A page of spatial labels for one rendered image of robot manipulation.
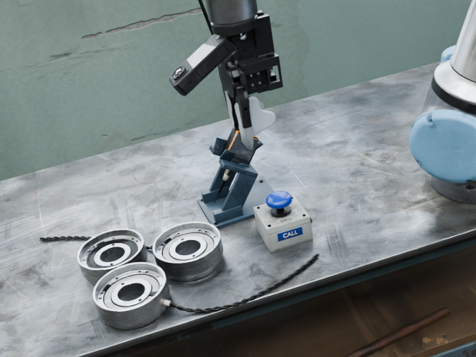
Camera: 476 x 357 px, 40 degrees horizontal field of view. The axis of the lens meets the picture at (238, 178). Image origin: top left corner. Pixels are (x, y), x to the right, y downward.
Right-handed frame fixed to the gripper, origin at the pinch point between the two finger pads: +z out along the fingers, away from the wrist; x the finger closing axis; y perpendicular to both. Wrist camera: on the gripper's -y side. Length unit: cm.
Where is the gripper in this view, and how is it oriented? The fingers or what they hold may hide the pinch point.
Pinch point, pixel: (241, 139)
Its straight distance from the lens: 109.3
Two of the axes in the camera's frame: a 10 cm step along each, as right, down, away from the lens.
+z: 1.6, 8.5, 5.0
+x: -3.2, -4.3, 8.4
